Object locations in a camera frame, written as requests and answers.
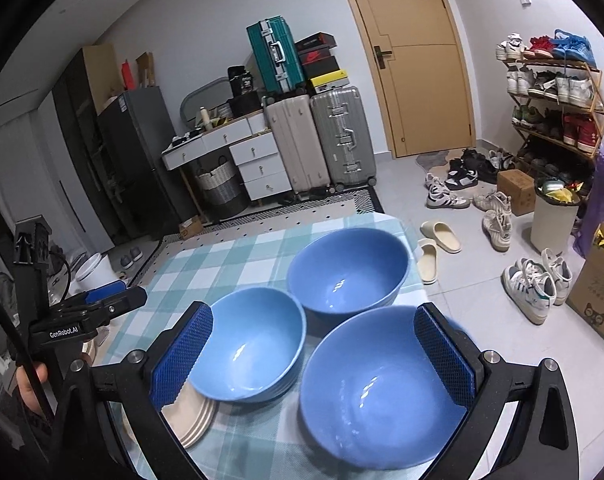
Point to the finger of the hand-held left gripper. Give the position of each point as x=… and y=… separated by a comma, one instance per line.
x=104, y=290
x=122, y=302

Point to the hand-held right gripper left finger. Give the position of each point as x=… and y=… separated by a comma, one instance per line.
x=182, y=355

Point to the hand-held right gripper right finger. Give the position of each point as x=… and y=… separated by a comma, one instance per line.
x=444, y=355

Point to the blue bowl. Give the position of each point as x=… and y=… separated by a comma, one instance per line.
x=252, y=330
x=347, y=270
x=376, y=400

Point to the person's left hand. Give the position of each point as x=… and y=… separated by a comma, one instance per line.
x=29, y=390

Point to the grey shoe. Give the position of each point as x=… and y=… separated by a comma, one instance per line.
x=126, y=260
x=137, y=253

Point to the beige slipper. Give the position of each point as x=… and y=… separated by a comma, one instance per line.
x=427, y=262
x=441, y=232

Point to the small printed cardboard box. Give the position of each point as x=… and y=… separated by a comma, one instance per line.
x=191, y=227

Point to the white curtain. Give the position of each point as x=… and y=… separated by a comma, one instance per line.
x=12, y=185

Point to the group of scattered sneakers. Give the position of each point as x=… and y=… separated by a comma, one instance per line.
x=526, y=290

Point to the tall dark cabinet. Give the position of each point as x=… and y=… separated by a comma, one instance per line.
x=79, y=160

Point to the dark grey refrigerator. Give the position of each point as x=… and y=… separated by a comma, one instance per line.
x=142, y=160

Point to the woven laundry basket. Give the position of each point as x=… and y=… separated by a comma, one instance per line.
x=221, y=190

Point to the cat print cardboard box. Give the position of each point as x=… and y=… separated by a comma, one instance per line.
x=594, y=295

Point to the white trash bin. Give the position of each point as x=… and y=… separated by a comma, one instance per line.
x=554, y=225

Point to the patterned floor rug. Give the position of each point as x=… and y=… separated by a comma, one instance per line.
x=282, y=215

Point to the plain brown cardboard box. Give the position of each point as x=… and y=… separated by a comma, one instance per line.
x=516, y=192

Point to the grey door mat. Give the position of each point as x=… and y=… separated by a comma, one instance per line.
x=436, y=159

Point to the white drawer desk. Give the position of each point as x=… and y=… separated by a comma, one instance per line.
x=257, y=160

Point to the white bottle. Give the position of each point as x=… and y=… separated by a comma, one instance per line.
x=204, y=117

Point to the oval grey framed mirror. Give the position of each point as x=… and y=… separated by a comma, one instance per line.
x=197, y=97

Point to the tan cardboard sheet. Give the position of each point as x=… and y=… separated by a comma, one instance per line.
x=101, y=72

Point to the brown open cardboard box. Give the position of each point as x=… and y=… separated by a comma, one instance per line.
x=144, y=69

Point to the purple plastic bag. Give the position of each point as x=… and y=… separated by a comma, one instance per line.
x=601, y=185

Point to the black bag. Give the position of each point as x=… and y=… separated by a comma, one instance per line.
x=244, y=104

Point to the beige suitcase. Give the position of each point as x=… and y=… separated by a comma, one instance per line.
x=294, y=145

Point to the silver suitcase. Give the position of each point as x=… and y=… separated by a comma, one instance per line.
x=342, y=135

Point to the black labelled box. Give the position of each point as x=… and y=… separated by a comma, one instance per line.
x=242, y=80

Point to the wooden door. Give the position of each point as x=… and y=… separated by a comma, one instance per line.
x=416, y=85

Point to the wooden shoe rack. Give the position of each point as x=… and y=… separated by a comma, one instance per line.
x=599, y=110

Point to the teal suitcase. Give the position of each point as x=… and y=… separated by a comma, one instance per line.
x=274, y=55

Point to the rows of shelved sneakers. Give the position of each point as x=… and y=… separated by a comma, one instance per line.
x=556, y=85

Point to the yellow black shoe box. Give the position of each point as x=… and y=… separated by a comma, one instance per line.
x=329, y=82

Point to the plain black shoe box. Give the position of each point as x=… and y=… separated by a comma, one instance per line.
x=322, y=69

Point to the red logo shoe box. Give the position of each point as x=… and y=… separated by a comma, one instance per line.
x=316, y=58

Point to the black red shoe box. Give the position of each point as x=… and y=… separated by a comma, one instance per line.
x=314, y=42

